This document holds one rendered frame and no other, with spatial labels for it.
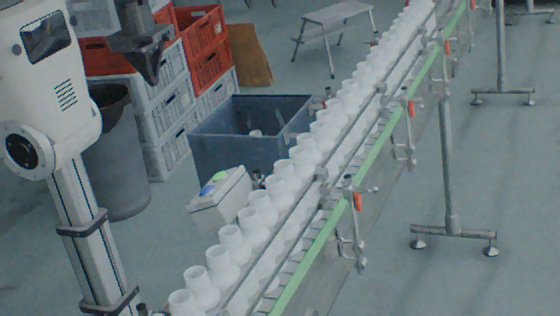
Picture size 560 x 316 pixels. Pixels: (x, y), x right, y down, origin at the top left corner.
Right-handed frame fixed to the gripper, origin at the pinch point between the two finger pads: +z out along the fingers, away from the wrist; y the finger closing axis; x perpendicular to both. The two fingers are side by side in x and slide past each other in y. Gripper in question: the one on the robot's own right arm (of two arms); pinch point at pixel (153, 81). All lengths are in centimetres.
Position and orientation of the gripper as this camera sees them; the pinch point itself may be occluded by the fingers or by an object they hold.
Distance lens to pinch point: 123.2
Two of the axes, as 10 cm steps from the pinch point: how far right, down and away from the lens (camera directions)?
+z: 1.8, 8.8, 4.3
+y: 9.0, 0.2, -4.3
